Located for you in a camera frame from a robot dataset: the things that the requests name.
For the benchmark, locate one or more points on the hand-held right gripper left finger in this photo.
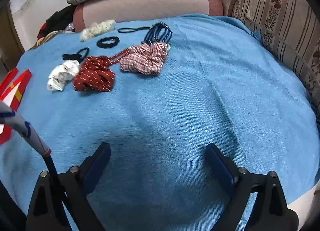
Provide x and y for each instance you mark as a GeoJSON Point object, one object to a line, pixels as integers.
{"type": "Point", "coordinates": [97, 168]}

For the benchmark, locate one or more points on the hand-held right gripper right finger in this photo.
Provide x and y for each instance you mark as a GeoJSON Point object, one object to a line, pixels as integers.
{"type": "Point", "coordinates": [220, 164]}

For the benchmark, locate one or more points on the blue terry blanket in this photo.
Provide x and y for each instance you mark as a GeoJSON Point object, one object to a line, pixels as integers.
{"type": "Point", "coordinates": [175, 96]}

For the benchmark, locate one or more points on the red dotted scrunchie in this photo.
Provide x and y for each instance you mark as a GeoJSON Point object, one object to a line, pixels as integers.
{"type": "Point", "coordinates": [95, 75]}

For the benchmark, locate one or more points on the white printed scrunchie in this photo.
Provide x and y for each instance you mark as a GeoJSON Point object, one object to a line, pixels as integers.
{"type": "Point", "coordinates": [62, 73]}

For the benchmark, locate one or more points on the red dotted thin hair band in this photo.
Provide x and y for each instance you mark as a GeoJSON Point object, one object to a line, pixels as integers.
{"type": "Point", "coordinates": [120, 55]}

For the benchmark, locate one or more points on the red white checked scrunchie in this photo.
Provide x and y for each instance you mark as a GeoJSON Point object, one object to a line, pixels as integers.
{"type": "Point", "coordinates": [142, 60]}

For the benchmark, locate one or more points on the red box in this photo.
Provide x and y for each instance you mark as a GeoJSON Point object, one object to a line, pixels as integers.
{"type": "Point", "coordinates": [7, 83]}

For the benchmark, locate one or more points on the black scrunchie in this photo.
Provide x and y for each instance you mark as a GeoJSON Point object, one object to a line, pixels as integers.
{"type": "Point", "coordinates": [99, 43]}

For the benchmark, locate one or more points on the cream scrunchie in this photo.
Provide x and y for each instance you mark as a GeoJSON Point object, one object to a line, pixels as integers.
{"type": "Point", "coordinates": [95, 29]}

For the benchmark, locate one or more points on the patterned cloth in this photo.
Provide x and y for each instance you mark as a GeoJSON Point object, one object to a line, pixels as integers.
{"type": "Point", "coordinates": [47, 37]}

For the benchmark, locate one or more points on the blue striped hair band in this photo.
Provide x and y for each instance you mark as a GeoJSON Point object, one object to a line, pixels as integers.
{"type": "Point", "coordinates": [153, 33]}

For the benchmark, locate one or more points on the black cloth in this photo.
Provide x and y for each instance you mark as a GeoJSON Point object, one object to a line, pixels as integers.
{"type": "Point", "coordinates": [57, 20]}

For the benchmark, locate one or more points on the pink sofa armrest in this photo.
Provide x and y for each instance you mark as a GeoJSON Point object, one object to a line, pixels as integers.
{"type": "Point", "coordinates": [150, 5]}

